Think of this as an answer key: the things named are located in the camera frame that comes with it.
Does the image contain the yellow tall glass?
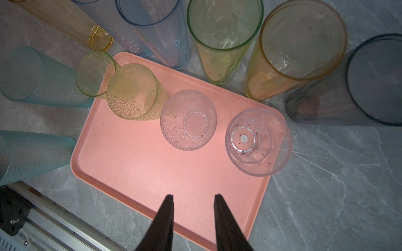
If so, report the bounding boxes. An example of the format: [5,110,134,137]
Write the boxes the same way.
[13,0,114,52]

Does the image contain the peach short glass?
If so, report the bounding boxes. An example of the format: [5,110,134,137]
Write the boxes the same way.
[107,63,169,121]

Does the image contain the green tall glass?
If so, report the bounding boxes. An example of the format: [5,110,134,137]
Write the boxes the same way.
[187,0,264,85]

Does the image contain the amber tall glass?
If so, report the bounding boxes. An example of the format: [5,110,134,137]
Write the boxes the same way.
[244,1,348,101]

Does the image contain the aluminium front rail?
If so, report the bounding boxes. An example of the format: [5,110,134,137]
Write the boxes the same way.
[1,182,125,251]

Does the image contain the pink plastic tray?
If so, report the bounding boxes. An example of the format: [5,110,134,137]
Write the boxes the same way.
[71,52,270,251]

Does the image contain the blue smooth tall glass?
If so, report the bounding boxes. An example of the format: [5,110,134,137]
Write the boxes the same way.
[115,0,190,70]

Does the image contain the green short glass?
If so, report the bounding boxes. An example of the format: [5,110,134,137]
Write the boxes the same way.
[75,51,120,99]

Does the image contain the grey smoky tall glass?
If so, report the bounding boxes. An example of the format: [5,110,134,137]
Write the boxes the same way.
[285,33,402,127]

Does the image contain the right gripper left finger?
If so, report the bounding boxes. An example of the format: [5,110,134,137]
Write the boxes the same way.
[136,195,174,251]

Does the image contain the blue textured tall glass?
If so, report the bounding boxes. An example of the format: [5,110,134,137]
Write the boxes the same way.
[72,0,152,58]

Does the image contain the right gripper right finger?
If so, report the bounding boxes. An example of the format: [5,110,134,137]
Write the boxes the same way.
[214,194,253,251]

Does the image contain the clear round glass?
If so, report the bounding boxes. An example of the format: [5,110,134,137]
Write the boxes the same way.
[225,108,292,177]

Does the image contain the clear short glass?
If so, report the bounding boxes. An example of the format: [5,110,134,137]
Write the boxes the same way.
[160,90,217,151]

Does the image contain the teal glass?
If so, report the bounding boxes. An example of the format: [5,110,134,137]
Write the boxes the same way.
[1,46,94,108]
[1,130,76,186]

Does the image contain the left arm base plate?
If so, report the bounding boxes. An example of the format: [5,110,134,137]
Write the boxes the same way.
[1,186,32,236]

